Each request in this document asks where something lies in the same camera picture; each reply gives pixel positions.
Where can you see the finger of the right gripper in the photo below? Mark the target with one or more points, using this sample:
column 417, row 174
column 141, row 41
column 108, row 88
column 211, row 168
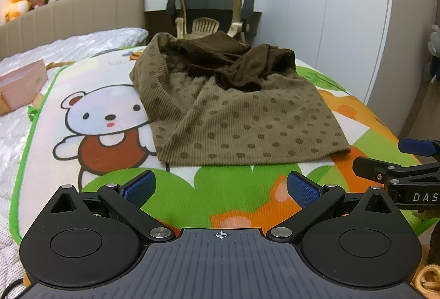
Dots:
column 380, row 171
column 423, row 148

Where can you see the cartoon animal play mat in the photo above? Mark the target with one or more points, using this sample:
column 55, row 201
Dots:
column 92, row 129

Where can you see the beige upholstered headboard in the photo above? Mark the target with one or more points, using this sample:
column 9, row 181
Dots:
column 62, row 19

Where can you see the beige mesh office chair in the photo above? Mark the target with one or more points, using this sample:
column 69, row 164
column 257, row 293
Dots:
column 241, row 12

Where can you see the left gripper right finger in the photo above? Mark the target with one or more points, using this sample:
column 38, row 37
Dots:
column 318, row 203

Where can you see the yellow duck plush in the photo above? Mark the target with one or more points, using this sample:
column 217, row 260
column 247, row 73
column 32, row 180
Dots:
column 17, row 8

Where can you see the pink gift box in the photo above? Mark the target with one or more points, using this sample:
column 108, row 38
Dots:
column 20, row 87

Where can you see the grey hanging plush toy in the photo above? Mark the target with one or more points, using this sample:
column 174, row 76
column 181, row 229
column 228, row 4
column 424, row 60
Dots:
column 431, row 69

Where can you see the brown polka dot garment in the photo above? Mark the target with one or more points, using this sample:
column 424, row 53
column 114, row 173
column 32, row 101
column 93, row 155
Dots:
column 218, row 101

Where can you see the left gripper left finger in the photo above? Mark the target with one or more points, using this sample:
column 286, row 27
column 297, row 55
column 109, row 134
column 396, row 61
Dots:
column 124, row 204

